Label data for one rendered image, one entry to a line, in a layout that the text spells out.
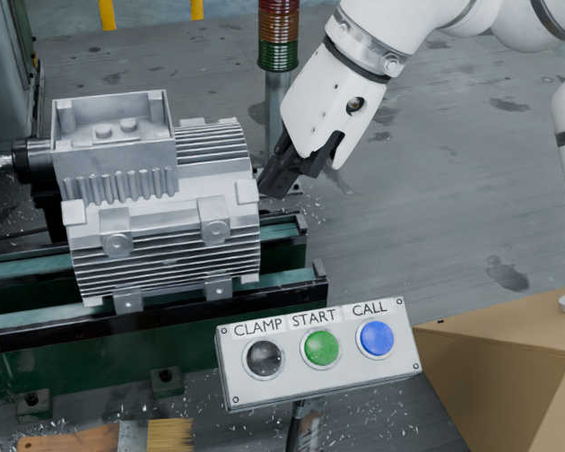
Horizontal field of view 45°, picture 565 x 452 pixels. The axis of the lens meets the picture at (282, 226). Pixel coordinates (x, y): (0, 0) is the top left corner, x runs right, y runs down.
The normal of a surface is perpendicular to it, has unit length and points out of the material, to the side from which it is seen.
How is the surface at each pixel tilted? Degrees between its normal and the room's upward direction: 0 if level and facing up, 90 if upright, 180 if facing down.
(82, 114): 90
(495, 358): 90
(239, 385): 29
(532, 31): 111
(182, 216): 0
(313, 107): 62
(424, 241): 0
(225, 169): 89
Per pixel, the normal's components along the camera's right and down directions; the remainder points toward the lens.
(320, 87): -0.82, -0.22
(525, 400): -0.95, 0.19
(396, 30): 0.11, 0.60
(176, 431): 0.06, -0.74
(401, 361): 0.13, -0.35
